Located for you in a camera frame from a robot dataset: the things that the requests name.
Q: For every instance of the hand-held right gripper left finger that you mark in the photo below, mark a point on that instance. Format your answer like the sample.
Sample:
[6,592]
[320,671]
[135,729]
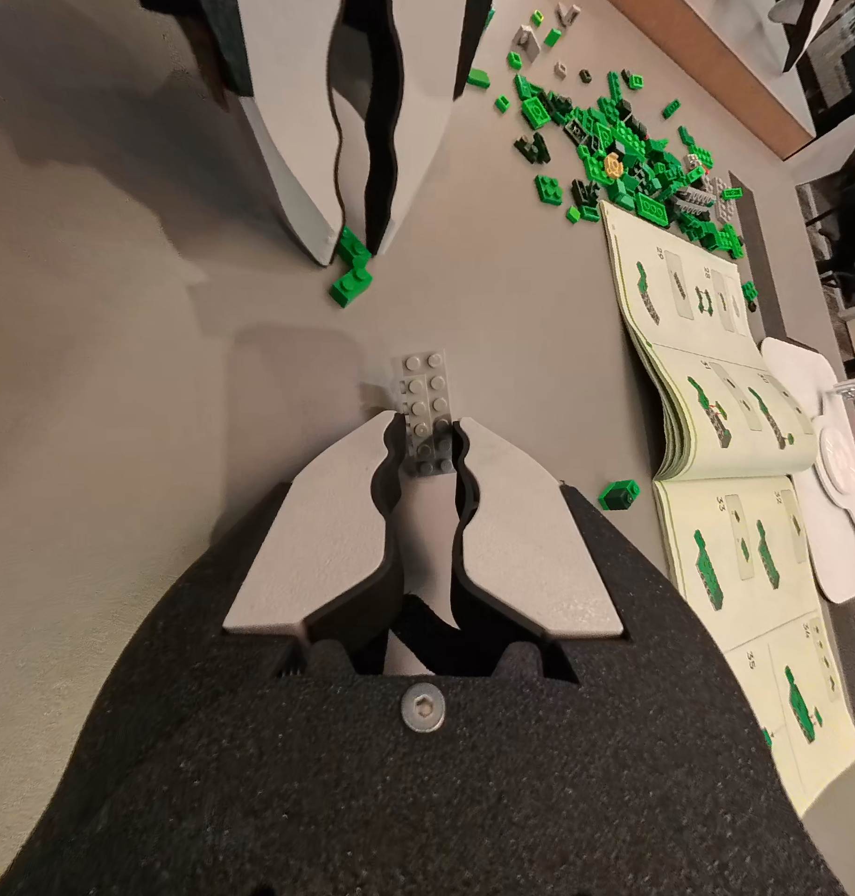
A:
[315,553]

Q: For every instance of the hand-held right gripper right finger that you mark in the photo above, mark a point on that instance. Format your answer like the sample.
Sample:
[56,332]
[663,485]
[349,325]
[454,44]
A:
[532,560]

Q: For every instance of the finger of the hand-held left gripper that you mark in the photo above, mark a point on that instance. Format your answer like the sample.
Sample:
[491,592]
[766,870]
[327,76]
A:
[434,84]
[287,105]

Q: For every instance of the light grey brick plate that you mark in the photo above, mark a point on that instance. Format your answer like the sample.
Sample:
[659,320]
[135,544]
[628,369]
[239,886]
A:
[424,392]

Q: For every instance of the pale green instruction booklet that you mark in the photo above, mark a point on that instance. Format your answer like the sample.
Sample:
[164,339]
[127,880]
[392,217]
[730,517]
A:
[714,532]

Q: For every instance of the small green brick block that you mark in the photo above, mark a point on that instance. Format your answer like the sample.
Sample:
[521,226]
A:
[618,495]

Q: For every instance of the pile of green toy bricks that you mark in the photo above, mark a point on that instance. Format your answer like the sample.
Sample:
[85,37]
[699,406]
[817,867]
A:
[630,154]

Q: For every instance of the green angled brick assembly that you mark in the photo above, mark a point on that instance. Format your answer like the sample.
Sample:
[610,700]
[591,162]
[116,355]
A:
[350,280]

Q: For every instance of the grey desk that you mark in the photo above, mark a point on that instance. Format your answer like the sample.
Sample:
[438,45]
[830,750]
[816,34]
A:
[119,420]

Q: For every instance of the white desk lamp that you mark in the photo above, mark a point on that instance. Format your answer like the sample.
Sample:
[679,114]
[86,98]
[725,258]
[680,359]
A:
[840,560]

